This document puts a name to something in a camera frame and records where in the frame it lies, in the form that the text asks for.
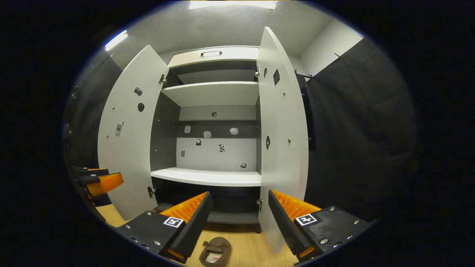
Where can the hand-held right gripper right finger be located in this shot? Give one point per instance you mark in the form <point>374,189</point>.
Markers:
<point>285,224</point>

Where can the white shoe cabinet door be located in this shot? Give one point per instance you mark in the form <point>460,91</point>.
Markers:
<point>130,155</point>
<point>282,167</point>

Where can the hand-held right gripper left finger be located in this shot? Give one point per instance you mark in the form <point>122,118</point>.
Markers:
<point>193,226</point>

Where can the brown fluffy shoe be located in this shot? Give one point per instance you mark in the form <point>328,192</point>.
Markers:
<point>222,246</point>

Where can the white shoe cabinet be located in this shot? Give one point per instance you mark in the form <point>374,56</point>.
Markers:
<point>215,178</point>

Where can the ceiling light panel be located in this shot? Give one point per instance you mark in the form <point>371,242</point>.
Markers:
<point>233,3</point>
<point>115,40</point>

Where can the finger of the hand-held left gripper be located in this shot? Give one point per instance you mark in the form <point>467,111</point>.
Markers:
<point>92,172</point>
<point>107,183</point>

